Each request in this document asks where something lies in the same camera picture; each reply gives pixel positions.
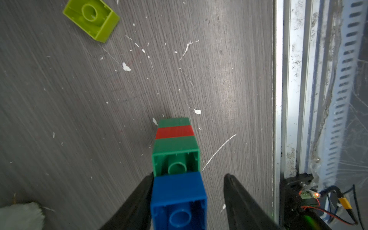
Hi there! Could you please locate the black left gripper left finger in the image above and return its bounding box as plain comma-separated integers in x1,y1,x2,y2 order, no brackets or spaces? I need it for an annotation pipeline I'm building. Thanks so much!
100,173,154,230

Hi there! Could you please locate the red lego brick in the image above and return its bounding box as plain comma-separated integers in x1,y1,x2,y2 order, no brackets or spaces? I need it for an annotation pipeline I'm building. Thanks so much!
155,125,195,140

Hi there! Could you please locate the blue lego brick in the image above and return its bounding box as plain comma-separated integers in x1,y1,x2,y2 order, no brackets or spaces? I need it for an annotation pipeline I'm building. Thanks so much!
150,172,207,230

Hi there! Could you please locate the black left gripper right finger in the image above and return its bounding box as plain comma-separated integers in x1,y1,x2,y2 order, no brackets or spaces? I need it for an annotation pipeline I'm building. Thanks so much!
223,173,280,230

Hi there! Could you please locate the white teddy bear blue shirt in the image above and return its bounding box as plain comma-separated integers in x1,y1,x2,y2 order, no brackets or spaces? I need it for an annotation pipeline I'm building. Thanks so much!
1,202,45,230

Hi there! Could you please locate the lime long lego brick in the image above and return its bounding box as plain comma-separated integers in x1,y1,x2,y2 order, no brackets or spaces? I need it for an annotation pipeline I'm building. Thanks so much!
63,0,120,43

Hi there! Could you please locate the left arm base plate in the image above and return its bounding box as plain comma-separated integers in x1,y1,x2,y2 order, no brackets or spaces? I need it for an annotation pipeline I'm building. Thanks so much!
280,173,365,230

